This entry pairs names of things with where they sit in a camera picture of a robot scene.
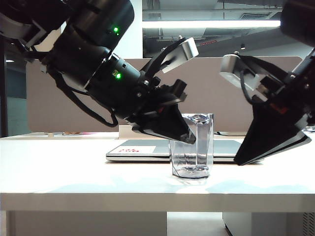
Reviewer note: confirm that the long white ceiling light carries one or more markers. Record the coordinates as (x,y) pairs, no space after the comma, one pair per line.
(209,23)

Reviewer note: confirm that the red ceiling sign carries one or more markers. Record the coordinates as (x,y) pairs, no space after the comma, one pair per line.
(208,43)

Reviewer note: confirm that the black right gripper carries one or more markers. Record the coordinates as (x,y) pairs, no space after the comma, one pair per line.
(288,98)

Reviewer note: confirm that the black left camera bracket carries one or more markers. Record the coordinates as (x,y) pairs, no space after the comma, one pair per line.
(157,61)

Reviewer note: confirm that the black camera bracket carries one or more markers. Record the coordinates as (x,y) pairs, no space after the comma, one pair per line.
(270,66)
(157,61)

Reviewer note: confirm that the round ceiling spot lamp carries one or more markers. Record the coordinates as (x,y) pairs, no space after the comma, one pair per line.
(244,46)

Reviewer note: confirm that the beige divider foot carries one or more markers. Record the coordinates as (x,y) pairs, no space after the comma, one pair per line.
(51,134)

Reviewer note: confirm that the brown fabric desk divider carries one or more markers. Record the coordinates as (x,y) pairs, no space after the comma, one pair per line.
(216,103)

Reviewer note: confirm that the black right camera bracket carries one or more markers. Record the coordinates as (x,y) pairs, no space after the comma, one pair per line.
(270,66)

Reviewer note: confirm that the pink and orange papers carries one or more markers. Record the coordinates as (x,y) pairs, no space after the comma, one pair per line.
(78,133)

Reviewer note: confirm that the white desk support panel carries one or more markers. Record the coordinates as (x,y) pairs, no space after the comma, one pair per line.
(86,225)

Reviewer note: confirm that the silver closed laptop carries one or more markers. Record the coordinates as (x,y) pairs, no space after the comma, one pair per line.
(147,157)

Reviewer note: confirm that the white under-desk cabinet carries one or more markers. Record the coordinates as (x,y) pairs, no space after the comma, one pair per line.
(270,225)

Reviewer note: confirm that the transparent faceted water cup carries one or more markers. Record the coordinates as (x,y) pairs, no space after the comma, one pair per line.
(201,152)

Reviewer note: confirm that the white laptop sticker red print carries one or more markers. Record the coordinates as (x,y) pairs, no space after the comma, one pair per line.
(147,149)

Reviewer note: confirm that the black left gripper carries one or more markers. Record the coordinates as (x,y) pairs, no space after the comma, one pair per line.
(157,98)

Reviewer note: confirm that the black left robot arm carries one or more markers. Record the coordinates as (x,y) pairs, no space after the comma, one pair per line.
(93,49)

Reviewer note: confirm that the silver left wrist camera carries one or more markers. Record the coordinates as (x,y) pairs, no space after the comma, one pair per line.
(184,54)

